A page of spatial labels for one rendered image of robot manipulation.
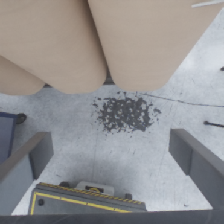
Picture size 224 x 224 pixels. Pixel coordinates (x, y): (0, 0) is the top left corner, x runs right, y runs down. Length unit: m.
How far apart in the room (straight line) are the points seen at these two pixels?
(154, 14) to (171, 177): 1.12
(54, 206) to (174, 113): 1.03
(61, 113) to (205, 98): 1.17
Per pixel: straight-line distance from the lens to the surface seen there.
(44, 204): 1.14
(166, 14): 0.46
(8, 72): 1.02
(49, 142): 0.17
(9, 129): 1.46
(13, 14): 0.50
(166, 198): 1.37
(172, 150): 0.17
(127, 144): 1.26
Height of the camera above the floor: 1.25
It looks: 80 degrees down
